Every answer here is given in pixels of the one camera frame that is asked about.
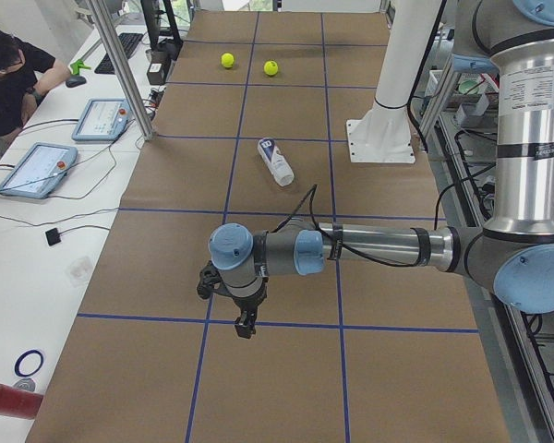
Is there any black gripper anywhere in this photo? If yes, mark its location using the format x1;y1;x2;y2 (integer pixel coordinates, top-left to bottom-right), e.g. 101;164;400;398
229;285;267;338

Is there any clear tennis ball can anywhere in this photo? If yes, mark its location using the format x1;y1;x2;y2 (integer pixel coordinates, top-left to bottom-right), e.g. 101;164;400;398
257;138;295;186

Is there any Roland Garros tennis ball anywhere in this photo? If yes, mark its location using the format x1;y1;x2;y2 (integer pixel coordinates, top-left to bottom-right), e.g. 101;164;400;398
263;60;279;77

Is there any Wilson tennis ball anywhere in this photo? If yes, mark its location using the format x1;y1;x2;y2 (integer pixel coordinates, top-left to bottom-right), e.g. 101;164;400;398
221;53;235;69

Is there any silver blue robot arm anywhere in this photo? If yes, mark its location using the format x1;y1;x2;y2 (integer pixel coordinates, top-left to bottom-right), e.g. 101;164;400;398
197;1;554;338

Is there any small black square device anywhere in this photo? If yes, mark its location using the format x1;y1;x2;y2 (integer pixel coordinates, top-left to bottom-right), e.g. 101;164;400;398
45;228;61;246

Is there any far teach pendant tablet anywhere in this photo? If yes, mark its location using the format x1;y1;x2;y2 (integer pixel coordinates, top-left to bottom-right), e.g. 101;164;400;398
71;99;132;143

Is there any teach pendant tablet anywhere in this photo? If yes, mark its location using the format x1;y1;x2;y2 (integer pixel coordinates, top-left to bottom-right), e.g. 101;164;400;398
71;99;132;143
0;142;78;199

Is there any red cylinder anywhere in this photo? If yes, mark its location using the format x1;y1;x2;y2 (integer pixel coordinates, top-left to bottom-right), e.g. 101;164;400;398
0;384;43;419

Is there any near teach pendant tablet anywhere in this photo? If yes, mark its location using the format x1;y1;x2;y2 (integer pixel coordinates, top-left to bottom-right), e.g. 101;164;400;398
0;142;78;199

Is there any black box with label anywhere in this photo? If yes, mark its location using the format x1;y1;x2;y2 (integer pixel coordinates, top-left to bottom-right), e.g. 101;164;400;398
147;51;171;86

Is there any black computer mouse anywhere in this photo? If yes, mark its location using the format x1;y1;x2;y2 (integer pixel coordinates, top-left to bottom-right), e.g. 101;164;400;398
66;75;87;89

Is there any black keyboard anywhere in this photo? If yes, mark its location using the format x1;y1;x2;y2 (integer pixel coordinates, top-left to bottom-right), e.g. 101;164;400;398
93;32;145;75

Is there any green plastic object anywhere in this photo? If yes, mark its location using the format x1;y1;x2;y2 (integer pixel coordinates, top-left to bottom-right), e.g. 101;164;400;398
70;58;91;76

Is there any person in black shirt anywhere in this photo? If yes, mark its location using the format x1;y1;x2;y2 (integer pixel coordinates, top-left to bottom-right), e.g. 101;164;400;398
0;30;71;158

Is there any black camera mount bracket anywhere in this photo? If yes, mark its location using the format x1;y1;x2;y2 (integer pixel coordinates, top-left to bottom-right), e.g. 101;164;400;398
197;261;231;300

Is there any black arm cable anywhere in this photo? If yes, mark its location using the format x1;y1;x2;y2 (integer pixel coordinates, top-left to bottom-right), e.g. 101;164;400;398
270;184;458;269

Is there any blue tape ring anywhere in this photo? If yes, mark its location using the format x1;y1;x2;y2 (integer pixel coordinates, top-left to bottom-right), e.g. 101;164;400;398
14;350;45;377

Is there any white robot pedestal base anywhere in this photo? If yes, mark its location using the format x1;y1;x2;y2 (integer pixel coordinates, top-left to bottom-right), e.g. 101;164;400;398
346;0;444;164

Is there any aluminium side frame rack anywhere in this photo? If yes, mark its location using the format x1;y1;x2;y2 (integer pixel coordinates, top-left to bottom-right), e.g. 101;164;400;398
432;40;554;442

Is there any aluminium frame post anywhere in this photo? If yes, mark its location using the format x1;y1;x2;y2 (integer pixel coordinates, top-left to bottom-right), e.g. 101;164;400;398
87;0;154;141

